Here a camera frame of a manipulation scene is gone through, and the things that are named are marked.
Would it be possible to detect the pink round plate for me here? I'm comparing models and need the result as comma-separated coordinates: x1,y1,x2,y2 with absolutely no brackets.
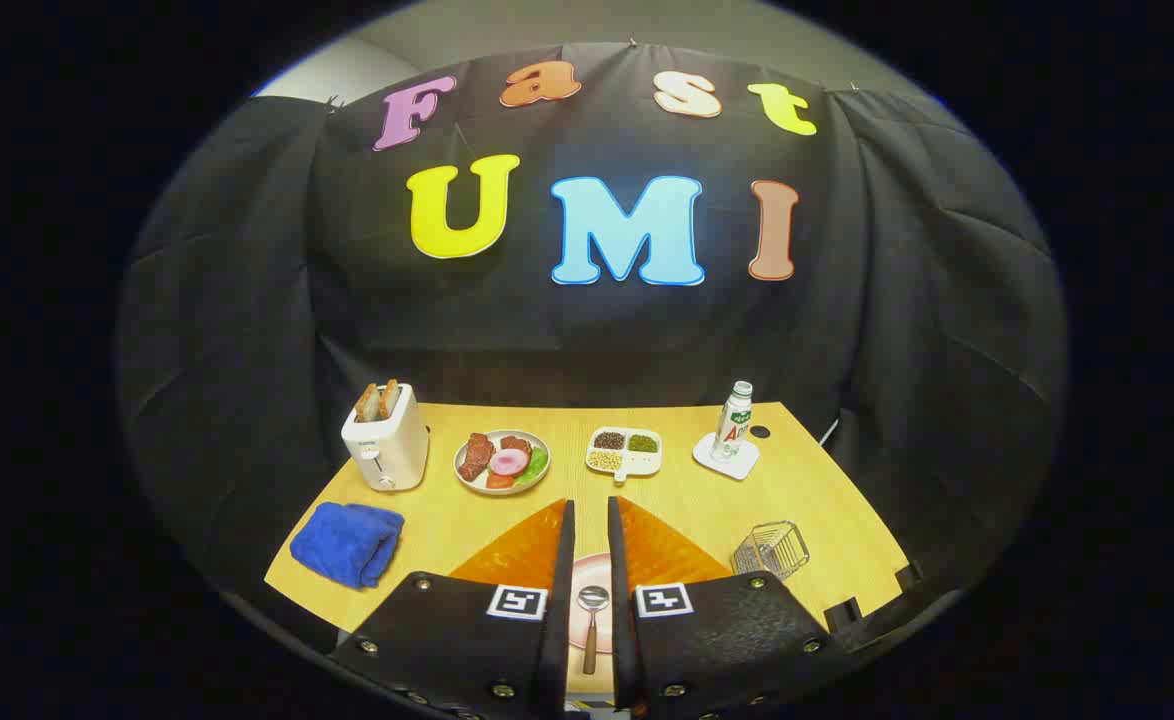
569,552,615,683

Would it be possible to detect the large brown meat piece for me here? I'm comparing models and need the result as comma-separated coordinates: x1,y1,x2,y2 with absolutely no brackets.
458,433,495,482

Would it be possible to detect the grey food plate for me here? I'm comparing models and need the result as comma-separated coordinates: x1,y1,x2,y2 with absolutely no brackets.
453,430,552,497

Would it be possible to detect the white toaster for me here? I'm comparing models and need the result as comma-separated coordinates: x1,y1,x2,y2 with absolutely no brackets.
341,385,430,492

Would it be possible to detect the white green-label bottle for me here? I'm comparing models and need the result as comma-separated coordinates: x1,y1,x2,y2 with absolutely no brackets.
712,381,754,462

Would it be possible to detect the white divided dish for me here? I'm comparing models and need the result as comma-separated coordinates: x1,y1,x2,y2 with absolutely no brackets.
585,427,663,485

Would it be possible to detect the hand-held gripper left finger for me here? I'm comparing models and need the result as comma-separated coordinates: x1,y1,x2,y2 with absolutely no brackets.
327,498,576,720

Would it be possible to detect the blue folded towel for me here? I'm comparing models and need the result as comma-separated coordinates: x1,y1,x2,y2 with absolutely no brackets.
290,502,405,589

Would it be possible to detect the metal wire basket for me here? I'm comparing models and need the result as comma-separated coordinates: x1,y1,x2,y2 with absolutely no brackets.
730,521,810,583

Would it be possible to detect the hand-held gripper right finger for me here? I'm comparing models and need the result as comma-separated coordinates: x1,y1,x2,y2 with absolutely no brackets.
607,495,853,720

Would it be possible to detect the black backdrop cloth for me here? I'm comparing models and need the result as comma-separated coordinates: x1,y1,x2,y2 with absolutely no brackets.
117,42,1068,641

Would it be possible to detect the white square coaster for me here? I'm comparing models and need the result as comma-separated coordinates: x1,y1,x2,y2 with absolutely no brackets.
692,432,761,481

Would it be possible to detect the brown-handled metal spoon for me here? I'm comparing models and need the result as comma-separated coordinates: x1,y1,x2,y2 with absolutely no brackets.
577,586,610,676

